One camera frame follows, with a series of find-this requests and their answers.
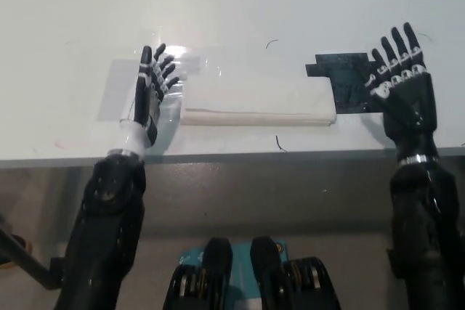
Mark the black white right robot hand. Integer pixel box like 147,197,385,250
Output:
363,22,440,165

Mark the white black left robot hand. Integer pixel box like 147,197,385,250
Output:
119,44,182,154

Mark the white napkin stack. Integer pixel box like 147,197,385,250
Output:
180,76,337,128

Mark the clear plastic bag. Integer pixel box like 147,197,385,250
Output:
96,56,203,122

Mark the clear plastic film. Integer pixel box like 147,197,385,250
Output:
136,26,227,128

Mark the black tape patch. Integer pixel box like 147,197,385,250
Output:
304,52,386,114

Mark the brown round floor object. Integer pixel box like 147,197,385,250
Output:
0,234,34,269

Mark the black metal table leg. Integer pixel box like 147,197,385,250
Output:
0,215,68,291

